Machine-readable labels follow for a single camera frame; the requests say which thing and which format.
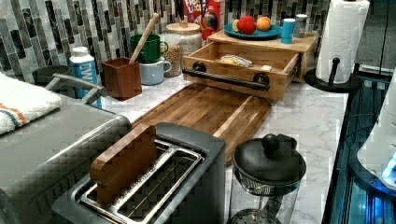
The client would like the wooden drawer with black handle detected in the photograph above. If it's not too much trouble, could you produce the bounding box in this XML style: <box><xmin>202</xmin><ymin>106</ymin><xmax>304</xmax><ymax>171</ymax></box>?
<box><xmin>183</xmin><ymin>42</ymin><xmax>300</xmax><ymax>101</ymax></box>

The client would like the wooden drawer cabinet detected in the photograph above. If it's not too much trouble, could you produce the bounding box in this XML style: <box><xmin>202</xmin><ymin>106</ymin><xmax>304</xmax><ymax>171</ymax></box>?
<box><xmin>208</xmin><ymin>30</ymin><xmax>318</xmax><ymax>82</ymax></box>

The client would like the wooden cutting board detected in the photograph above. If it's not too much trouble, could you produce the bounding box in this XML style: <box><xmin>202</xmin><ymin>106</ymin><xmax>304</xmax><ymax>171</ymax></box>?
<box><xmin>134</xmin><ymin>84</ymin><xmax>272</xmax><ymax>162</ymax></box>

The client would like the grey two-slot toaster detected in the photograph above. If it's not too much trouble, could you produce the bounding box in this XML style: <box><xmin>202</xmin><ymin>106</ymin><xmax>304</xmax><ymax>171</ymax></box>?
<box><xmin>51</xmin><ymin>122</ymin><xmax>225</xmax><ymax>224</ymax></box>

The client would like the light blue mug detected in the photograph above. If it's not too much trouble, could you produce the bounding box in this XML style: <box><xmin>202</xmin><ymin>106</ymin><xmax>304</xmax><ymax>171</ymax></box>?
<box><xmin>139</xmin><ymin>57</ymin><xmax>172</xmax><ymax>86</ymax></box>

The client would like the plastic wrapped snack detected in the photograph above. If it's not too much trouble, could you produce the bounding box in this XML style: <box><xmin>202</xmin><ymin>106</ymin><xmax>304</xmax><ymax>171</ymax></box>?
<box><xmin>220</xmin><ymin>54</ymin><xmax>253</xmax><ymax>67</ymax></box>

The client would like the small glass grain jar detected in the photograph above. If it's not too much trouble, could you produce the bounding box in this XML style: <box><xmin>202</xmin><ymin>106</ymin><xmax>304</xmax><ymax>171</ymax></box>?
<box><xmin>163</xmin><ymin>45</ymin><xmax>181</xmax><ymax>77</ymax></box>

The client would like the wooden toast slice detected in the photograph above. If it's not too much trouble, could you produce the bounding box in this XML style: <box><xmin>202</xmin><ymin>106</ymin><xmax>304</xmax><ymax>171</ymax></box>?
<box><xmin>90</xmin><ymin>124</ymin><xmax>158</xmax><ymax>205</ymax></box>

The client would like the green mug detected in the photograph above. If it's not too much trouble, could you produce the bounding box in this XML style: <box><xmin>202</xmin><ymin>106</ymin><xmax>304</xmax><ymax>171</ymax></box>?
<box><xmin>136</xmin><ymin>34</ymin><xmax>169</xmax><ymax>63</ymax></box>

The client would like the glass jar with wooden lid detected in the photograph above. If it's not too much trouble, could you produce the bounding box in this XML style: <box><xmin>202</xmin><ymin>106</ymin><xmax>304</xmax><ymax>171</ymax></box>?
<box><xmin>161</xmin><ymin>22</ymin><xmax>202</xmax><ymax>56</ymax></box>

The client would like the brown wooden utensil holder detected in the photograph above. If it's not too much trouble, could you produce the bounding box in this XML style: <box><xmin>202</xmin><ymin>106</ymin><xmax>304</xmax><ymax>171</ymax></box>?
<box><xmin>102</xmin><ymin>57</ymin><xmax>142</xmax><ymax>101</ymax></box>

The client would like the black lid french press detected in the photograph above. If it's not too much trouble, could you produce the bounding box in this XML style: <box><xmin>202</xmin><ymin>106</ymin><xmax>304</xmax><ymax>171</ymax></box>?
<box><xmin>227</xmin><ymin>133</ymin><xmax>306</xmax><ymax>224</ymax></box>

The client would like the red cereal box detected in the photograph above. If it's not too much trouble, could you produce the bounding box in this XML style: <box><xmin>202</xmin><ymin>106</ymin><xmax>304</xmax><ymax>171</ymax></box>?
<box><xmin>183</xmin><ymin>0</ymin><xmax>225</xmax><ymax>41</ymax></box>

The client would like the red fruit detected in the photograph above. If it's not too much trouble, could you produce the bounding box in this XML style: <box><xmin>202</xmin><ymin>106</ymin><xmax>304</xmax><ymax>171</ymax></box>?
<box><xmin>237</xmin><ymin>16</ymin><xmax>256</xmax><ymax>35</ymax></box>

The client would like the orange fruit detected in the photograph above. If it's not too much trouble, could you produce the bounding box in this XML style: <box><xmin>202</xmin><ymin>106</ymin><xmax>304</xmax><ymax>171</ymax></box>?
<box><xmin>256</xmin><ymin>16</ymin><xmax>271</xmax><ymax>32</ymax></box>

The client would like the teal plate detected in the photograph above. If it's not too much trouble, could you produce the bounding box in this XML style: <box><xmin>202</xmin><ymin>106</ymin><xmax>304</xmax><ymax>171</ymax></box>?
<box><xmin>224</xmin><ymin>24</ymin><xmax>282</xmax><ymax>40</ymax></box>

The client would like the blue white bottle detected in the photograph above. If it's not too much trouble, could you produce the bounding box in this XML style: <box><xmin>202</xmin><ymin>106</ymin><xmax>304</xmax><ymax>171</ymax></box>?
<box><xmin>69</xmin><ymin>47</ymin><xmax>98</xmax><ymax>84</ymax></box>

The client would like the blue shaker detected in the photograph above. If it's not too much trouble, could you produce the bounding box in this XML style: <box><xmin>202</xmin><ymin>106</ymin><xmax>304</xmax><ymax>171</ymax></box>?
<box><xmin>281</xmin><ymin>18</ymin><xmax>295</xmax><ymax>44</ymax></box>

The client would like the grey shaker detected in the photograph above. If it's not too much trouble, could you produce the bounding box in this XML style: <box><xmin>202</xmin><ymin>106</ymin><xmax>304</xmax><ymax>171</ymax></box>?
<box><xmin>293</xmin><ymin>14</ymin><xmax>307</xmax><ymax>38</ymax></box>

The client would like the black paper towel holder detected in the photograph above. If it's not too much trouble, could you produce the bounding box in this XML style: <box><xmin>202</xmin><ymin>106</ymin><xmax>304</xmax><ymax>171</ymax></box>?
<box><xmin>304</xmin><ymin>58</ymin><xmax>360</xmax><ymax>93</ymax></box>

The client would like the dark bowl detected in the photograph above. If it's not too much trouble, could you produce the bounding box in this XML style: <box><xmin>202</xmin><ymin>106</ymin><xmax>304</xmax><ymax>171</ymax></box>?
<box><xmin>32</xmin><ymin>65</ymin><xmax>72</xmax><ymax>87</ymax></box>

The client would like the grey toaster oven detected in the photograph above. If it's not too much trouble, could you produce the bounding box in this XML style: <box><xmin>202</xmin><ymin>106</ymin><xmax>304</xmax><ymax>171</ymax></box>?
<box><xmin>0</xmin><ymin>74</ymin><xmax>131</xmax><ymax>224</ymax></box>

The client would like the paper towel roll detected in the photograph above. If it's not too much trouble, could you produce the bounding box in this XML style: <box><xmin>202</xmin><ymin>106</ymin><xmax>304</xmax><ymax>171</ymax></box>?
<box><xmin>316</xmin><ymin>0</ymin><xmax>370</xmax><ymax>83</ymax></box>

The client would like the white striped towel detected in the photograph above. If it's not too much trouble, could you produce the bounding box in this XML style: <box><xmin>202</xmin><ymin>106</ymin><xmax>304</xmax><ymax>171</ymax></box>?
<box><xmin>0</xmin><ymin>74</ymin><xmax>62</xmax><ymax>134</ymax></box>

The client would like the wooden spoon handle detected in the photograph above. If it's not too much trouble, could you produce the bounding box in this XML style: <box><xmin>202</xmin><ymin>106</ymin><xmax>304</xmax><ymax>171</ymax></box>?
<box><xmin>129</xmin><ymin>13</ymin><xmax>159</xmax><ymax>63</ymax></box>

